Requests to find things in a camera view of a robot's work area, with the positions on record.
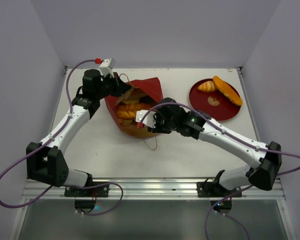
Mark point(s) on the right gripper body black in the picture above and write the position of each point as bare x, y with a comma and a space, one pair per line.
160, 122

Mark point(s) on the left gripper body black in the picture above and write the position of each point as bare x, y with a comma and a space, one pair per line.
108, 86

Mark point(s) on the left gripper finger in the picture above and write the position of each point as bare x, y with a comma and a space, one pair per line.
121, 89
117, 78

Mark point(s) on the braided fake bread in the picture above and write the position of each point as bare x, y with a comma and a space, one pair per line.
128, 111

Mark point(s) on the red paper bag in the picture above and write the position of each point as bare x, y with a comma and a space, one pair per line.
152, 87

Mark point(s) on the fake croissant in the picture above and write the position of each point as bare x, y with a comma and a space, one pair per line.
207, 86

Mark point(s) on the long orange bread loaf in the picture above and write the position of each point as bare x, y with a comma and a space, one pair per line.
227, 91

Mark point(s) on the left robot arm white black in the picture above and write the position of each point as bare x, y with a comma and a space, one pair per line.
45, 160

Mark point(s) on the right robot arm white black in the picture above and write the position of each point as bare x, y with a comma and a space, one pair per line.
262, 161

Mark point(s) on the red round tray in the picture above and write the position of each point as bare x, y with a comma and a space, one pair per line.
213, 103

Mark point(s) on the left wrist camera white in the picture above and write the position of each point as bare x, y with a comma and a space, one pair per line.
106, 67

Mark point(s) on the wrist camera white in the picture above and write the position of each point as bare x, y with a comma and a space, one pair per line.
145, 118
106, 67

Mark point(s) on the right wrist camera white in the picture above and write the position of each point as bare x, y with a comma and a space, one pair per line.
145, 118

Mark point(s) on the aluminium rail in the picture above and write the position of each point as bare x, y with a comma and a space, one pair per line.
151, 189

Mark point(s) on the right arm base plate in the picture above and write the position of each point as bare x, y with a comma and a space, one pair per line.
212, 188

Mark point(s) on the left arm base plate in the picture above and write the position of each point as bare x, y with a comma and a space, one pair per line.
97, 189

